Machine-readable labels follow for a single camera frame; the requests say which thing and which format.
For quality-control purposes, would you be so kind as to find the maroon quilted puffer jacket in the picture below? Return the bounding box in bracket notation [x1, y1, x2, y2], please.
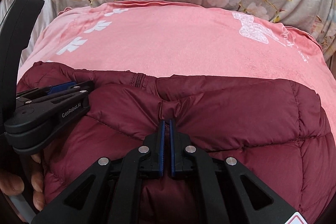
[17, 62, 335, 223]

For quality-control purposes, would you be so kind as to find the person's left hand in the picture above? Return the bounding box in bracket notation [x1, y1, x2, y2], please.
[1, 153, 46, 211]

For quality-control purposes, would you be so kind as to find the pink plush blanket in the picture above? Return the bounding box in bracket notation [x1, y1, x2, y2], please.
[19, 1, 335, 122]

